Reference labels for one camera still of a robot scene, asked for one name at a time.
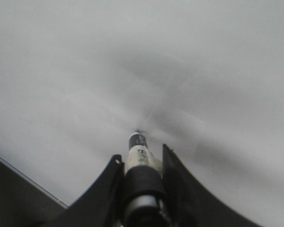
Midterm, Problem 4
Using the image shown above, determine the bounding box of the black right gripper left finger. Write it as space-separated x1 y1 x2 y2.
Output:
42 154 124 227

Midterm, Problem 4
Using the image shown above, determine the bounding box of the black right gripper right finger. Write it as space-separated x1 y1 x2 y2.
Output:
162 144 259 227

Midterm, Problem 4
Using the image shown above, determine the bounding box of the black taped dry-erase marker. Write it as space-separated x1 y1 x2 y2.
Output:
121 131 173 227

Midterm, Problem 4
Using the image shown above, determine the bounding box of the white whiteboard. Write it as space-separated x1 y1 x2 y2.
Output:
0 0 284 227

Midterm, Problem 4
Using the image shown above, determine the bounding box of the aluminium marker tray rail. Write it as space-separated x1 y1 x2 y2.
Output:
0 157 69 209

